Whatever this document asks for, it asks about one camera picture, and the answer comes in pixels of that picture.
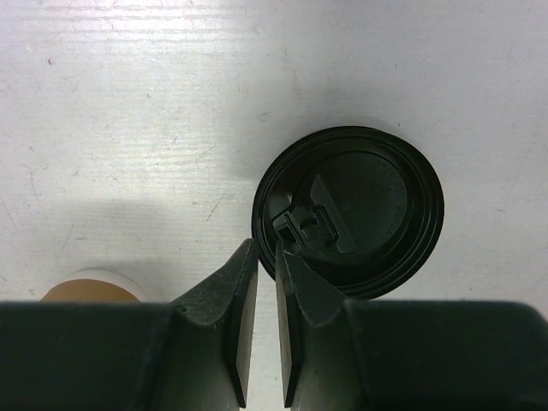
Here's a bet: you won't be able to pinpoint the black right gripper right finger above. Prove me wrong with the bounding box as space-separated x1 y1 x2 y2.
276 242 360 408

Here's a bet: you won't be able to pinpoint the brown paper coffee cup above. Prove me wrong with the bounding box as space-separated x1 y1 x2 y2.
41 269 146 302

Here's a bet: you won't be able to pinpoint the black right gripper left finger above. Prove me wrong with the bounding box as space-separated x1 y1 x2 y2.
169 239 258 408

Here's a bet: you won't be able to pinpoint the black plastic cup lid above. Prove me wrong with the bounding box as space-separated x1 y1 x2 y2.
251 126 444 300

